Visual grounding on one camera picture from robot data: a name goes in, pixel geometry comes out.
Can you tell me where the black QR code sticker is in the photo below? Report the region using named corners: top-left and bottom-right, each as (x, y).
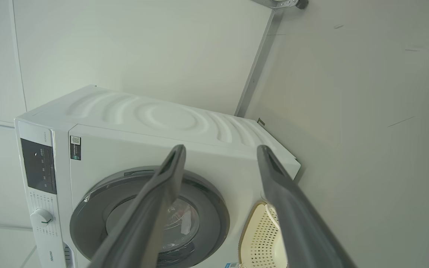
top-left (70, 136), bottom-right (82, 160)

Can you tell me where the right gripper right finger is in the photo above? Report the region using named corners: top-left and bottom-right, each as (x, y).
top-left (256, 144), bottom-right (357, 268)

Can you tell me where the white plastic dial knob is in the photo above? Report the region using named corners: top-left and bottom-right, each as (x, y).
top-left (31, 208), bottom-right (54, 228)

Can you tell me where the dark grey glass washer door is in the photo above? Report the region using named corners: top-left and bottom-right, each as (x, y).
top-left (69, 166), bottom-right (231, 268)

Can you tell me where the cream perforated laundry basket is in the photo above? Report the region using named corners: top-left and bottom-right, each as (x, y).
top-left (238, 201), bottom-right (289, 268)

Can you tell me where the white front-load washing machine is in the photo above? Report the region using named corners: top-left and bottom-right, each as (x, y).
top-left (15, 85), bottom-right (301, 268)

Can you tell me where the white partition screen on casters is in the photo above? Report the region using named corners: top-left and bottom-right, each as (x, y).
top-left (12, 0), bottom-right (309, 119)

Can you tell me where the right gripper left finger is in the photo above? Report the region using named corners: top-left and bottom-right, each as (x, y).
top-left (87, 144), bottom-right (187, 268)

